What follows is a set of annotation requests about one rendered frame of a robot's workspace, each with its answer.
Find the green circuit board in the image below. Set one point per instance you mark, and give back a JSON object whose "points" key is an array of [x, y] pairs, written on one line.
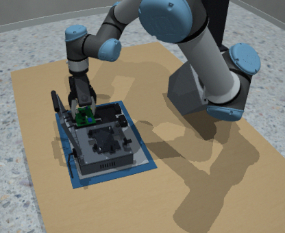
{"points": [[84, 116]]}

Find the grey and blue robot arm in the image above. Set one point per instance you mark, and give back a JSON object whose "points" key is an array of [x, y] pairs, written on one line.
{"points": [[180, 22]]}

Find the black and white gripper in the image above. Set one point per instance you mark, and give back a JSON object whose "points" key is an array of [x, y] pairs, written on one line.
{"points": [[72, 96]]}

